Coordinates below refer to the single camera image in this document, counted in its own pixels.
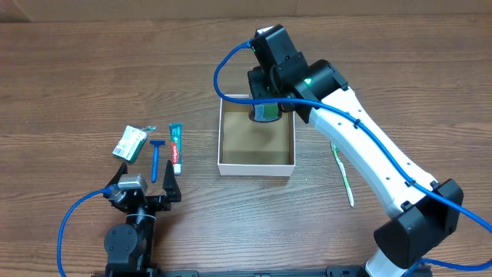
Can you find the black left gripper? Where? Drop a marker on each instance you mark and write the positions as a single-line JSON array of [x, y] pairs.
[[150, 201]]

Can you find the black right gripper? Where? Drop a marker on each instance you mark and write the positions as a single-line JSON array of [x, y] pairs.
[[257, 81]]

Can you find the clear soap pump bottle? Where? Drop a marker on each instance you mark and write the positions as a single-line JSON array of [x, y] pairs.
[[265, 113]]

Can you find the Colgate toothpaste tube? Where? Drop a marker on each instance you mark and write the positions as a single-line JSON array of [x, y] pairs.
[[175, 136]]

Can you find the green white toothbrush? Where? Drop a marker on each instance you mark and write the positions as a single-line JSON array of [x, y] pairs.
[[341, 167]]

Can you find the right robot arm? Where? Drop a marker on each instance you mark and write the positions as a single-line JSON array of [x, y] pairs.
[[422, 211]]

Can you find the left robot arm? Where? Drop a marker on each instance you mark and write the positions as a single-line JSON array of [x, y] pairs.
[[129, 246]]

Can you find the blue disposable razor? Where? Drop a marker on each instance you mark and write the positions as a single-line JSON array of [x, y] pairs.
[[156, 144]]

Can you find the white green soap packet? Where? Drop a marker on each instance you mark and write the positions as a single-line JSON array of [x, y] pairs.
[[131, 142]]

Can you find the white cardboard box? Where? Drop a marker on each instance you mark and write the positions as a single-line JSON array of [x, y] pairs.
[[247, 148]]

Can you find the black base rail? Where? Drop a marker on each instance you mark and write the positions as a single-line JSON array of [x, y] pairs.
[[330, 271]]

